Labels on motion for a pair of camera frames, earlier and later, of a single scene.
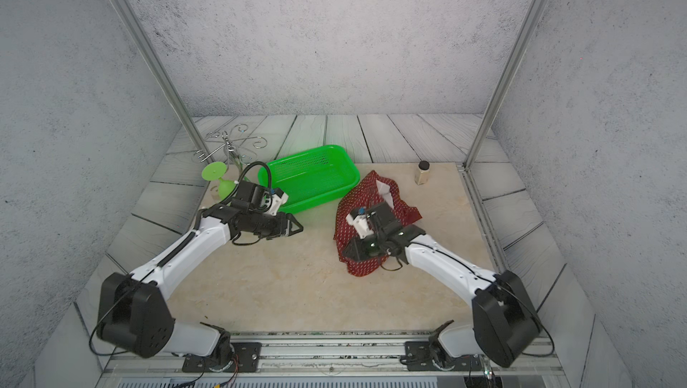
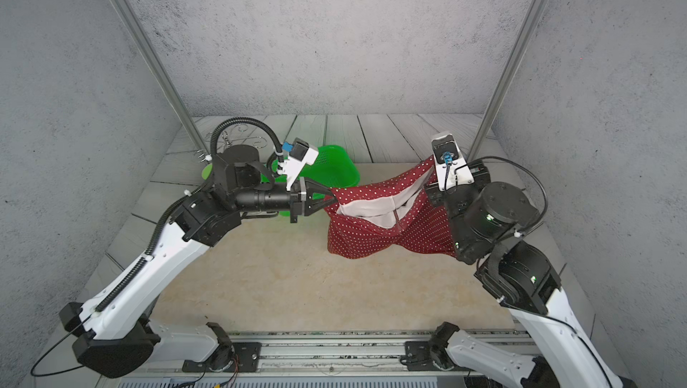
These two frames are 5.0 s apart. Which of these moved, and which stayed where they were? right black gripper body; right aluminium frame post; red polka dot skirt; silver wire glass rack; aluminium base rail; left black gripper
Moved: right black gripper body; left black gripper; red polka dot skirt
Stayed: aluminium base rail; silver wire glass rack; right aluminium frame post
